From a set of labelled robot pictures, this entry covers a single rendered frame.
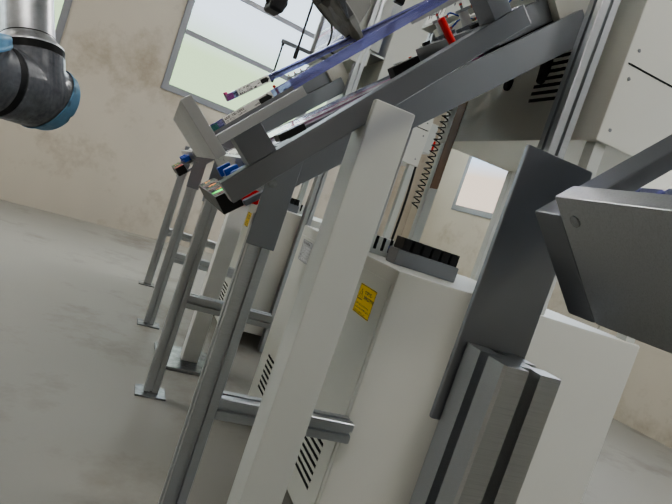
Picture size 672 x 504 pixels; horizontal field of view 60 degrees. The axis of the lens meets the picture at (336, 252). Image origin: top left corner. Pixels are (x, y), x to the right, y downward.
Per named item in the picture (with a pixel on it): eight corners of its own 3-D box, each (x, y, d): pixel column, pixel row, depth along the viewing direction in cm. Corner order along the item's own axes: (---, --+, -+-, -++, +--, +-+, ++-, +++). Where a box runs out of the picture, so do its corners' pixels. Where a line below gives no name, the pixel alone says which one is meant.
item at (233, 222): (155, 367, 195) (226, 144, 190) (153, 344, 218) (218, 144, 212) (223, 381, 203) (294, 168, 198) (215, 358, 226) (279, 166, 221)
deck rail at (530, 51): (274, 197, 101) (258, 165, 100) (271, 196, 103) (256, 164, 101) (591, 39, 116) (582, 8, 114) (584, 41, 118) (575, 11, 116)
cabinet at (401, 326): (295, 565, 115) (398, 270, 111) (240, 413, 181) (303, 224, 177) (547, 591, 138) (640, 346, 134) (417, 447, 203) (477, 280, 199)
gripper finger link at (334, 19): (376, 26, 104) (349, -21, 100) (353, 47, 103) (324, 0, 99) (368, 27, 107) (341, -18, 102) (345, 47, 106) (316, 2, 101)
